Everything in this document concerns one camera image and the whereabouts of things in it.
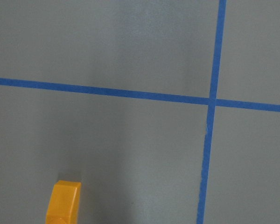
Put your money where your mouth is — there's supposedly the orange trapezoid block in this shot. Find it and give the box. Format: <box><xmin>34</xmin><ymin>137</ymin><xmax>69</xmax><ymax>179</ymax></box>
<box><xmin>45</xmin><ymin>180</ymin><xmax>81</xmax><ymax>224</ymax></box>

